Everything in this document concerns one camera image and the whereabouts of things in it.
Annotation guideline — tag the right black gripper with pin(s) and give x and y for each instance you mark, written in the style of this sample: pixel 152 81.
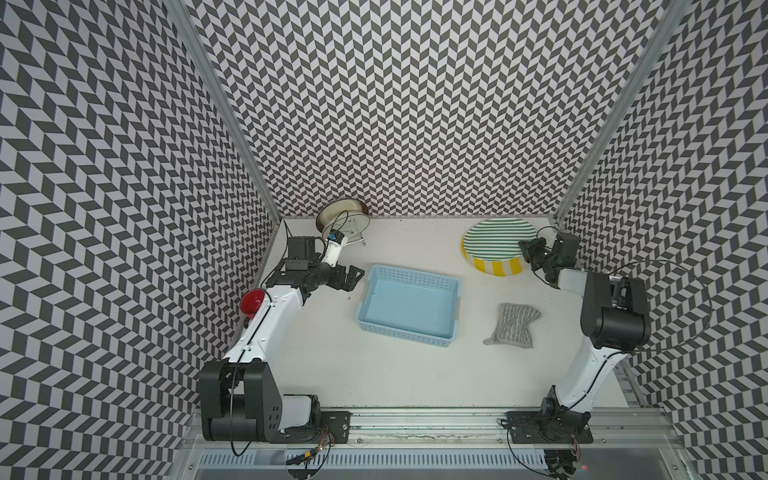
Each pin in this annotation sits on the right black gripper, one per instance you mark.
pixel 541 256

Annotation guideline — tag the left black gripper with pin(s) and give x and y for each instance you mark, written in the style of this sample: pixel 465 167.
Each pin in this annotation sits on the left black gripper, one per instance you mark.
pixel 343 276

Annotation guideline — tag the yellow white striped plate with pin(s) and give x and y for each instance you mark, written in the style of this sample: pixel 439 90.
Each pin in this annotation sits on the yellow white striped plate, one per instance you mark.
pixel 500 268

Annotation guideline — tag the green white striped plate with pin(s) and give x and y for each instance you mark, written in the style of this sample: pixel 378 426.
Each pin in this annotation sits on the green white striped plate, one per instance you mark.
pixel 497 239

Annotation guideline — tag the grey fluffy cloth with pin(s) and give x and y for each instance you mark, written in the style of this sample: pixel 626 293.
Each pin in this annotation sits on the grey fluffy cloth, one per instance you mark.
pixel 513 326

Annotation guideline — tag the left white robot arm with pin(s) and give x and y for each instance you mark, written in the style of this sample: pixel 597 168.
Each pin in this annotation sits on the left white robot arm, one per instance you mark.
pixel 240 400

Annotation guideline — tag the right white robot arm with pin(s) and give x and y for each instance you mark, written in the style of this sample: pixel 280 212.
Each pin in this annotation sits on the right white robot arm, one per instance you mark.
pixel 614 322

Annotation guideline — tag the light blue plastic basket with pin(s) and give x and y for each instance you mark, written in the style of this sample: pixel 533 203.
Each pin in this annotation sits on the light blue plastic basket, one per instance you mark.
pixel 411 305

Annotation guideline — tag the red plastic cup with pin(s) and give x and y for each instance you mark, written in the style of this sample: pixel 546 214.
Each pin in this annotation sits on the red plastic cup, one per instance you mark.
pixel 252 302

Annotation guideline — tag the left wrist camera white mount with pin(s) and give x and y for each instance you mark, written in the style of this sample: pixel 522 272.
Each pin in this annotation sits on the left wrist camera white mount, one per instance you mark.
pixel 335 243

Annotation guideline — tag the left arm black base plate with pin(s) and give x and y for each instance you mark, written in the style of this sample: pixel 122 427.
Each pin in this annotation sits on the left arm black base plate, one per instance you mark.
pixel 333 425

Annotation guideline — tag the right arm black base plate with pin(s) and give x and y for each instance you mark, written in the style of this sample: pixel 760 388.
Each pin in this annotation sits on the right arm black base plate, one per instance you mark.
pixel 529 427

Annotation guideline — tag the aluminium front rail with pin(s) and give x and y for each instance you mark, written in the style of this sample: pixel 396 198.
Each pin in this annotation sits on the aluminium front rail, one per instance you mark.
pixel 627 428

